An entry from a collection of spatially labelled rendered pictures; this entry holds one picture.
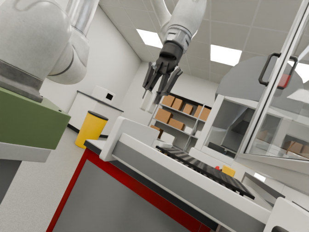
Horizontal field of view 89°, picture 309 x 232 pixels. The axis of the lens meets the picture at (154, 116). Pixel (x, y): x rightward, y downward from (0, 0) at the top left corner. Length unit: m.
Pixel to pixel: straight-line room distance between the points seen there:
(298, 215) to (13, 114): 0.53
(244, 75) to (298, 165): 1.12
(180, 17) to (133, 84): 5.19
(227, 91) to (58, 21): 1.13
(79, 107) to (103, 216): 3.52
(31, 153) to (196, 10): 0.64
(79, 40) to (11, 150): 0.44
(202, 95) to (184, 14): 4.42
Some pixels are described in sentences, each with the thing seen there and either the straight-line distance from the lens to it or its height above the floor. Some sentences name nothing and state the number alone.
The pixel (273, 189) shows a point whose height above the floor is 0.93.
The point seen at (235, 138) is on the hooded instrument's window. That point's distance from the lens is 1.29.
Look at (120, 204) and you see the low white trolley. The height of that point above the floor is 0.62.
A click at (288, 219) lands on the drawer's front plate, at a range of 0.27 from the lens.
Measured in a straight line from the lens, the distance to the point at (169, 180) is 0.35.
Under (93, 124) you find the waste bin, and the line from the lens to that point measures 3.04.
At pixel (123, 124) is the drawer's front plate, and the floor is 0.91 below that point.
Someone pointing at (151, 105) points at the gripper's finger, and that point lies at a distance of 0.52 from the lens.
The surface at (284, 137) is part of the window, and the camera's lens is 0.49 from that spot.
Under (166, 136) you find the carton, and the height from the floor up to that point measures 0.76.
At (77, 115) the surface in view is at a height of 0.35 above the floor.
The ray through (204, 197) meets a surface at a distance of 0.34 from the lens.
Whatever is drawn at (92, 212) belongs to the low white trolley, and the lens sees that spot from 0.77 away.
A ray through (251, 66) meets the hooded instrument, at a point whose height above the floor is 1.65.
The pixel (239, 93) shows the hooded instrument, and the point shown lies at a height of 1.42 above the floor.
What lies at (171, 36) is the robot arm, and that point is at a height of 1.23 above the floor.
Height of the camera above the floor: 0.95
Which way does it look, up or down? 3 degrees up
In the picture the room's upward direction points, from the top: 25 degrees clockwise
